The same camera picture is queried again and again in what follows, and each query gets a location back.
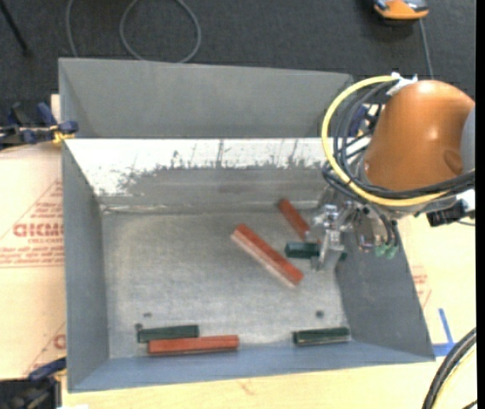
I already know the brown cardboard board red print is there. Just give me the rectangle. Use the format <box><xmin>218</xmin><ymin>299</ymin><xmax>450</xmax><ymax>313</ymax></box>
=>
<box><xmin>0</xmin><ymin>141</ymin><xmax>69</xmax><ymax>383</ymax></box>

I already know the black cylinder on white bracket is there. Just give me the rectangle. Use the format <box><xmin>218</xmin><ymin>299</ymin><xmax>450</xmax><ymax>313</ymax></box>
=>
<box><xmin>425</xmin><ymin>188</ymin><xmax>476</xmax><ymax>228</ymax></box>

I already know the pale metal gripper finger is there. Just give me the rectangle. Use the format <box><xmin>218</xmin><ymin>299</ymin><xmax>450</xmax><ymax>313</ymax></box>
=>
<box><xmin>310</xmin><ymin>227</ymin><xmax>347</xmax><ymax>273</ymax></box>
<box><xmin>309</xmin><ymin>204</ymin><xmax>342</xmax><ymax>245</ymax></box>

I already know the short red-brown flat block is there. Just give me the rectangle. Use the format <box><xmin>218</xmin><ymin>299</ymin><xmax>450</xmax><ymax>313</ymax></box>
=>
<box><xmin>276</xmin><ymin>198</ymin><xmax>313</xmax><ymax>243</ymax></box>

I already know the long red-brown flat block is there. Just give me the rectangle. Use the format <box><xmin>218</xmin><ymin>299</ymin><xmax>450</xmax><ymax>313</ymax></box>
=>
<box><xmin>229</xmin><ymin>223</ymin><xmax>305</xmax><ymax>290</ymax></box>

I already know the grey metal bin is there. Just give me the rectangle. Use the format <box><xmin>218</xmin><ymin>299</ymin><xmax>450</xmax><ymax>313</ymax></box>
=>
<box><xmin>57</xmin><ymin>57</ymin><xmax>437</xmax><ymax>394</ymax></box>

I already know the dark green flat block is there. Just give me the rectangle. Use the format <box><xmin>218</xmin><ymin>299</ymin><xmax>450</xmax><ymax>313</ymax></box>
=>
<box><xmin>292</xmin><ymin>326</ymin><xmax>351</xmax><ymax>348</ymax></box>
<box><xmin>136</xmin><ymin>324</ymin><xmax>201</xmax><ymax>344</ymax></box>
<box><xmin>284</xmin><ymin>240</ymin><xmax>349</xmax><ymax>262</ymax></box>

